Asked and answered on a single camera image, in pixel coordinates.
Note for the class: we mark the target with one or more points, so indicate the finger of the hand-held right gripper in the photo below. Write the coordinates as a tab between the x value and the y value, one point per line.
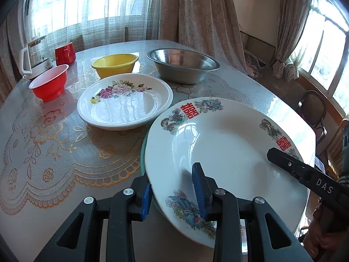
286	163

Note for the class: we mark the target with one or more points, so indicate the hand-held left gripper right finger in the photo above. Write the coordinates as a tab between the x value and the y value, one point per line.
198	193

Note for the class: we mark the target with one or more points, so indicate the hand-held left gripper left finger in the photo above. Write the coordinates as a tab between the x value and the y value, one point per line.
147	199

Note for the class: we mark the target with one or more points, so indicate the large white plate red print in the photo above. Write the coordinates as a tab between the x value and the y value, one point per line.
231	147

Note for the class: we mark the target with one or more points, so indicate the red plastic bowl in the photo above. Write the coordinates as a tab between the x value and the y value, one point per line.
49	87

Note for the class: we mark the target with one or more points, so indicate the person's right hand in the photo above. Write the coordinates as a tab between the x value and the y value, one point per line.
324	229

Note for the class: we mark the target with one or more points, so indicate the teal plate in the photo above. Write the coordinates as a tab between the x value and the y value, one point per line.
144	158

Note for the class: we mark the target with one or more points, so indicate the dark wooden chair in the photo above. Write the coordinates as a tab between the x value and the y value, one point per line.
313	109

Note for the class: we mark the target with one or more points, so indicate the white floral plate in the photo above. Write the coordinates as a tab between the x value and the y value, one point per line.
122	109

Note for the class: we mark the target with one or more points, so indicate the printed cloth bundle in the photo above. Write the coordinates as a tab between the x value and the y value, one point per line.
255	62

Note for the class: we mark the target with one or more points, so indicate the gold floral lace tablecloth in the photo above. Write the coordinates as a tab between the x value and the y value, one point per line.
54	142

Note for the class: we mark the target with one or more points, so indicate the stainless steel bowl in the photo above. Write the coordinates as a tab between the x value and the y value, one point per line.
180	72

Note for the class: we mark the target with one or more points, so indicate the tied beige curtain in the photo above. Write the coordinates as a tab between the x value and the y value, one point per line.
291	32

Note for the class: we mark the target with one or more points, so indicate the yellow plastic bowl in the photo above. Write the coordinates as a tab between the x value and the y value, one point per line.
114	69

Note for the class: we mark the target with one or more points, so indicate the red mug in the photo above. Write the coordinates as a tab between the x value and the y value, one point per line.
65	54

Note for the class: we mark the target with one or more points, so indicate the beige patterned curtain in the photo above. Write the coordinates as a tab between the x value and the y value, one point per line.
201	13

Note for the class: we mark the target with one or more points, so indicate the sheer white curtain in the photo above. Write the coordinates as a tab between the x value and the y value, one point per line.
95	5

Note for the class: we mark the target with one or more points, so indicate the plain beige curtain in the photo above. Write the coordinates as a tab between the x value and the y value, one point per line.
9	49

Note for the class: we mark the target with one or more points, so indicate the window with white frame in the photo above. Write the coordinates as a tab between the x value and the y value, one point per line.
330	49

